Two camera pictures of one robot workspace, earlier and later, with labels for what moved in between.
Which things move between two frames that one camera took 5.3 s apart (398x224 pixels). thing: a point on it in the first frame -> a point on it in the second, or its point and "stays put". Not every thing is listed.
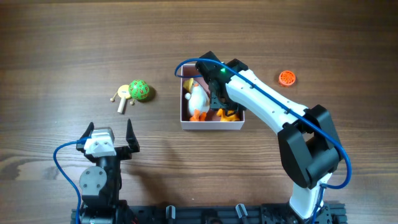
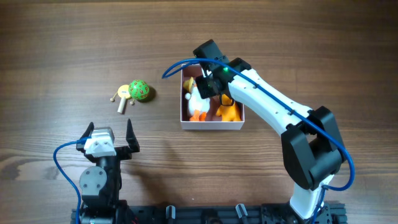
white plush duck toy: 198,100 stays put
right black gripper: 219,104 -> 204,88
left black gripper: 123,151 stays put
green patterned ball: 138,89 stays put
